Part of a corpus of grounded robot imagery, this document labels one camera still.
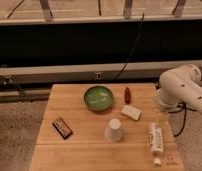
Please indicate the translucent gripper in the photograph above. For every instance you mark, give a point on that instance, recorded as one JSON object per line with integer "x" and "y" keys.
{"x": 162, "y": 118}

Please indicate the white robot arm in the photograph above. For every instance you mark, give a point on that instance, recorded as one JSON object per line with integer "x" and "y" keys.
{"x": 178, "y": 84}

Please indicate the white toothpaste tube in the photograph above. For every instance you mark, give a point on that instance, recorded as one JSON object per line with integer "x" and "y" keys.
{"x": 156, "y": 143}

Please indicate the white paper cup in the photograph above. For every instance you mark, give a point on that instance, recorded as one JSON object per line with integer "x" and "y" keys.
{"x": 113, "y": 131}

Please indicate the green bowl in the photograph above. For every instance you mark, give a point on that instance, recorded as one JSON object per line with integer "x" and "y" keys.
{"x": 98, "y": 98}

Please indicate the wooden table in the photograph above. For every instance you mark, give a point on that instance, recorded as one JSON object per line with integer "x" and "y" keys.
{"x": 87, "y": 148}

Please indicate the dark candy bar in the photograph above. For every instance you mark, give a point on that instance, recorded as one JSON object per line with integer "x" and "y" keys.
{"x": 62, "y": 128}

